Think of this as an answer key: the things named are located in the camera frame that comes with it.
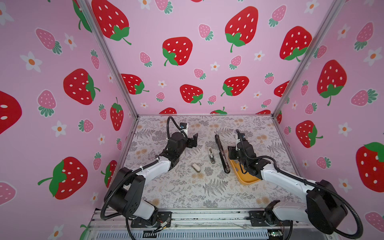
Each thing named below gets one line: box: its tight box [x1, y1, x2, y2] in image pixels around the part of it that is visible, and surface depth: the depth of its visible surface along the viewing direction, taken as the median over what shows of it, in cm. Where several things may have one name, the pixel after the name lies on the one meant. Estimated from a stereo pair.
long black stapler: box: [214, 134, 231, 174], surface depth 97 cm
